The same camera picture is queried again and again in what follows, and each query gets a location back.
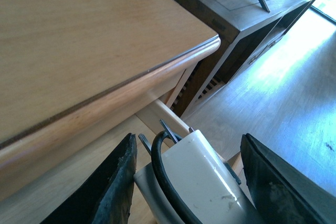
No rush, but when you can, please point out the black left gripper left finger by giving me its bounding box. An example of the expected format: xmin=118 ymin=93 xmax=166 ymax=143
xmin=42 ymin=133 xmax=138 ymax=223

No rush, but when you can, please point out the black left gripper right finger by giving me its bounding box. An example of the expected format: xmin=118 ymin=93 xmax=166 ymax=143
xmin=240 ymin=133 xmax=335 ymax=223

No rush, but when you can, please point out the wooden drawer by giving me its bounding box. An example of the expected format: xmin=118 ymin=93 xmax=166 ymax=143
xmin=0 ymin=98 xmax=244 ymax=224

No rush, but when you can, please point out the wooden nightstand cabinet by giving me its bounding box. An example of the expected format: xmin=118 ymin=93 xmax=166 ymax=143
xmin=1 ymin=0 xmax=220 ymax=199

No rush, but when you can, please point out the dark wooden low cabinet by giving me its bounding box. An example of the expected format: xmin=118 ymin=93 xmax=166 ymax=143
xmin=173 ymin=0 xmax=315 ymax=116

